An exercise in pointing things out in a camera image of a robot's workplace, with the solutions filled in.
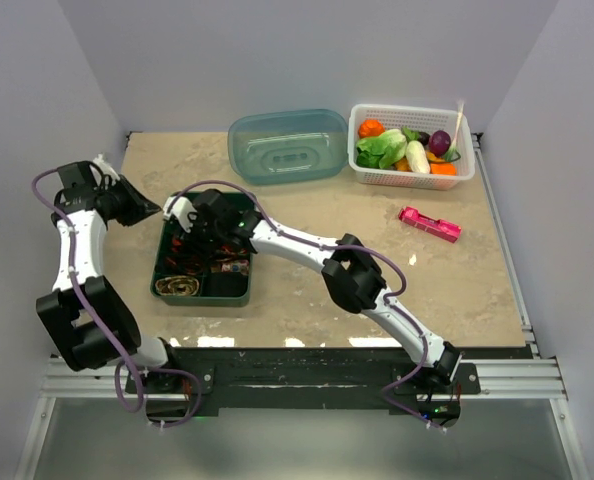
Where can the yellow toy pepper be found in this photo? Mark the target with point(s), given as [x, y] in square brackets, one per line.
[402, 165]

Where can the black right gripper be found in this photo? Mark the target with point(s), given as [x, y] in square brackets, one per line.
[194, 218]

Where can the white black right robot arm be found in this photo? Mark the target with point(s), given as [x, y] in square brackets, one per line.
[358, 279]

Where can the aluminium frame rail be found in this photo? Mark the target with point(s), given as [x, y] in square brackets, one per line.
[311, 414]

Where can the teal translucent plastic tub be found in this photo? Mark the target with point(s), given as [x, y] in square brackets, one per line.
[288, 147]

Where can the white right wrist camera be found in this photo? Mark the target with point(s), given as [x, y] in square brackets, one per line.
[181, 211]

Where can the orange toy pumpkin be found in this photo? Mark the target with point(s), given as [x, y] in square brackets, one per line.
[370, 128]

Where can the rolled red brown tie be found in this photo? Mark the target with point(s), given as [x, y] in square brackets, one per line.
[184, 262]

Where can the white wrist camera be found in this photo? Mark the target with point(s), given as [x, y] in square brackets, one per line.
[181, 211]
[101, 163]

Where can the green toy lettuce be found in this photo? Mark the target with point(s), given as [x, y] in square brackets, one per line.
[382, 151]

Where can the dark purple toy eggplant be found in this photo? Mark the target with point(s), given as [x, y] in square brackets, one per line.
[421, 137]

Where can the green compartment organizer box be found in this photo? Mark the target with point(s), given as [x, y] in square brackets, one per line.
[216, 289]

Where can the white perforated plastic basket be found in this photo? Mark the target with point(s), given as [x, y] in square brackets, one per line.
[408, 119]

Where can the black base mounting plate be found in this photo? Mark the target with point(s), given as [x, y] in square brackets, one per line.
[304, 379]

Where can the purple toy onion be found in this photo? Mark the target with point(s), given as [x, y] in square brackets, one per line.
[439, 143]

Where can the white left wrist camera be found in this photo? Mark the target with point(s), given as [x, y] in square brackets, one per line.
[101, 163]

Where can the rolled floral tie front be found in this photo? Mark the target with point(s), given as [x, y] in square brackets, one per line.
[178, 286]

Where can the pink rectangular box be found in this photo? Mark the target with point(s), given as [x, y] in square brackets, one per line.
[437, 227]

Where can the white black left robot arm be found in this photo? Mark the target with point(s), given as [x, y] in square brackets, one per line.
[83, 314]

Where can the orange toy carrot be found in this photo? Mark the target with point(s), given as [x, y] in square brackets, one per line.
[443, 168]

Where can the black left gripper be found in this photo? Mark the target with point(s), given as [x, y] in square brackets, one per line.
[141, 207]

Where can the white toy radish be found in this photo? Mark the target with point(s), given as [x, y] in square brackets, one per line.
[416, 157]

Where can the rolled dark patterned tie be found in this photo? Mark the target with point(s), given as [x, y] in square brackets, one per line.
[231, 265]

